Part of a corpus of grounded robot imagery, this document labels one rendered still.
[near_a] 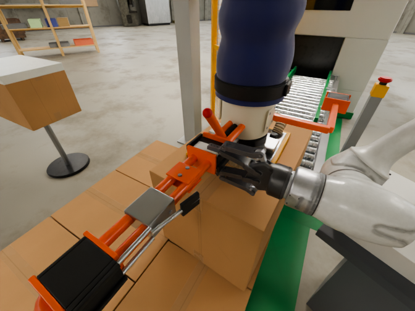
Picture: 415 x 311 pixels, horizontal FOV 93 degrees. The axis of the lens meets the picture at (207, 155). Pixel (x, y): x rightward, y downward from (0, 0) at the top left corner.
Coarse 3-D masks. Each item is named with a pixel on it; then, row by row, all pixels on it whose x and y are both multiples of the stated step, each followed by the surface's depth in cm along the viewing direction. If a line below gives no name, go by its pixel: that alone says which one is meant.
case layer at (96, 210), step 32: (128, 160) 134; (160, 160) 134; (96, 192) 112; (128, 192) 112; (64, 224) 96; (96, 224) 96; (0, 256) 84; (32, 256) 84; (160, 256) 84; (192, 256) 84; (0, 288) 75; (32, 288) 75; (128, 288) 75; (160, 288) 75; (192, 288) 75; (224, 288) 75
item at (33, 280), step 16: (80, 240) 30; (96, 240) 30; (64, 256) 28; (80, 256) 28; (96, 256) 28; (112, 256) 28; (48, 272) 26; (64, 272) 26; (80, 272) 26; (96, 272) 26; (48, 288) 25; (64, 288) 25; (80, 288) 25; (48, 304) 24; (64, 304) 24
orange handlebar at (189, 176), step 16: (336, 112) 69; (224, 128) 60; (240, 128) 60; (320, 128) 61; (192, 160) 48; (208, 160) 48; (176, 176) 42; (192, 176) 42; (176, 192) 40; (128, 224) 35; (112, 240) 32; (128, 240) 32; (128, 256) 31
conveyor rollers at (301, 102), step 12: (300, 84) 255; (312, 84) 255; (324, 84) 256; (288, 96) 226; (300, 96) 221; (312, 96) 222; (276, 108) 197; (288, 108) 198; (300, 108) 201; (312, 108) 198; (312, 120) 177; (312, 132) 163; (312, 144) 150; (312, 156) 137
